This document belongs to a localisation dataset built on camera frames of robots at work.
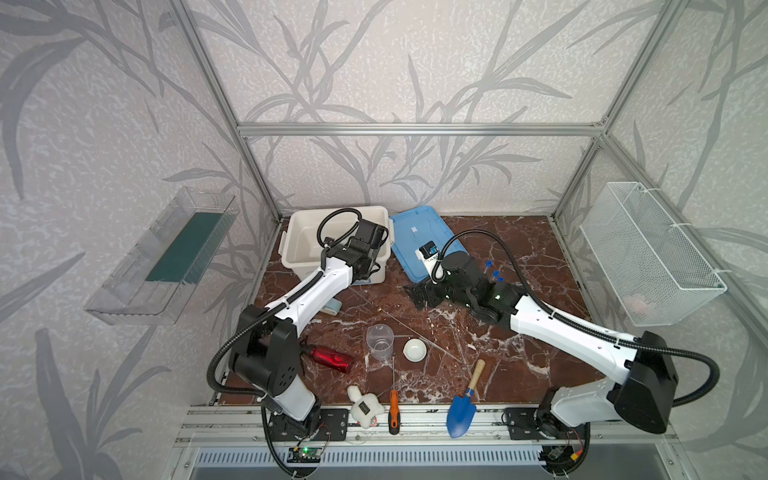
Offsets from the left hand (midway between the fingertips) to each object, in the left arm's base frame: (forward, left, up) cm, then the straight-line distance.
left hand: (378, 240), depth 89 cm
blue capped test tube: (+5, -39, -20) cm, 44 cm away
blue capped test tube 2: (-1, -42, -20) cm, 47 cm away
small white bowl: (-27, -11, -18) cm, 34 cm away
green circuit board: (-52, +16, -20) cm, 57 cm away
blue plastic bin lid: (+21, -12, -18) cm, 30 cm away
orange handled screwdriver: (-45, -6, -15) cm, 47 cm away
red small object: (-30, +11, -14) cm, 35 cm away
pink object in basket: (-22, -65, +3) cm, 68 cm away
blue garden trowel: (-42, -23, -16) cm, 51 cm away
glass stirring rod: (-17, -5, -19) cm, 26 cm away
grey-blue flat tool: (-15, +14, -15) cm, 25 cm away
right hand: (-13, -12, +4) cm, 18 cm away
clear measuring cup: (-24, -1, -17) cm, 30 cm away
